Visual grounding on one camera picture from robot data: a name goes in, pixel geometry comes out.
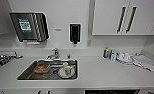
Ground black soap dispenser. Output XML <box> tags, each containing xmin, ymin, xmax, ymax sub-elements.
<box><xmin>68</xmin><ymin>22</ymin><xmax>83</xmax><ymax>45</ymax></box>

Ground chrome faucet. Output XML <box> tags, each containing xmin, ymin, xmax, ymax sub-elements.
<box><xmin>46</xmin><ymin>47</ymin><xmax>61</xmax><ymax>61</ymax></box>

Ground white mug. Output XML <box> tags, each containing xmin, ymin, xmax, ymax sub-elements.
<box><xmin>61</xmin><ymin>61</ymin><xmax>71</xmax><ymax>75</ymax></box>

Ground white plate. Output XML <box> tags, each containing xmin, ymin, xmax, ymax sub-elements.
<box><xmin>57</xmin><ymin>67</ymin><xmax>77</xmax><ymax>80</ymax></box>

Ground blue dish soap bottle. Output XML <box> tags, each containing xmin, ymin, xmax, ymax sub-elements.
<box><xmin>103</xmin><ymin>47</ymin><xmax>111</xmax><ymax>60</ymax></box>

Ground orange bowl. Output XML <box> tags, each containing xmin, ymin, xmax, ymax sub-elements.
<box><xmin>33</xmin><ymin>62</ymin><xmax>49</xmax><ymax>74</ymax></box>

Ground grey paper towel dispenser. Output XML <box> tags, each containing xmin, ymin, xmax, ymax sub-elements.
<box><xmin>8</xmin><ymin>11</ymin><xmax>51</xmax><ymax>44</ymax></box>

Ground stainless steel sink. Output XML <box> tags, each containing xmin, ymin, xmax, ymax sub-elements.
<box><xmin>16</xmin><ymin>58</ymin><xmax>79</xmax><ymax>81</ymax></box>

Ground items on counter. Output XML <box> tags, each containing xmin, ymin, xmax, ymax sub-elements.
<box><xmin>131</xmin><ymin>53</ymin><xmax>154</xmax><ymax>72</ymax></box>

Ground white wall cabinet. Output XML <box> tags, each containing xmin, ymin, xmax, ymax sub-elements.
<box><xmin>91</xmin><ymin>0</ymin><xmax>154</xmax><ymax>36</ymax></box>

